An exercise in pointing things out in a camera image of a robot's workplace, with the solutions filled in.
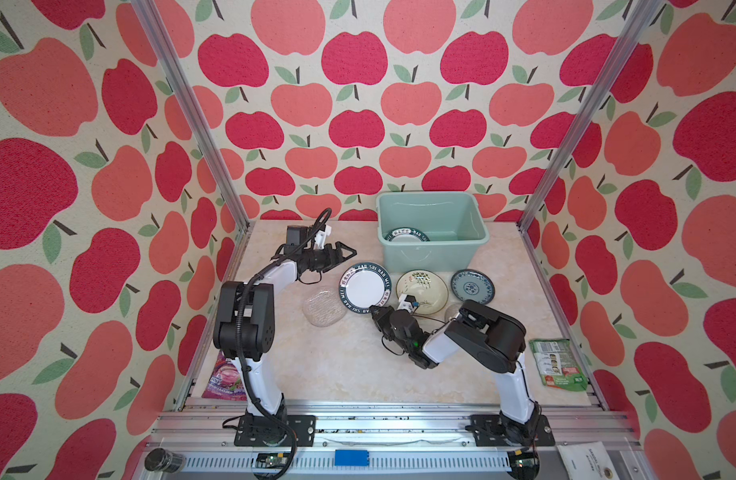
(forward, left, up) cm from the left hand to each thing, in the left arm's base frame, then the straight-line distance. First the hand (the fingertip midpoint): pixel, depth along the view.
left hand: (353, 258), depth 93 cm
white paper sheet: (-52, -56, -12) cm, 78 cm away
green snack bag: (-30, -59, -12) cm, 67 cm away
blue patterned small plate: (-2, -41, -13) cm, 43 cm away
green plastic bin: (+22, -37, -5) cm, 44 cm away
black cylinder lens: (-52, +40, -4) cm, 66 cm away
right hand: (-12, -6, -9) cm, 16 cm away
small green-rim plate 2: (-4, -3, -9) cm, 11 cm away
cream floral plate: (-3, -26, -13) cm, 29 cm away
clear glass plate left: (-10, +10, -14) cm, 20 cm away
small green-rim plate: (+20, -20, -10) cm, 30 cm away
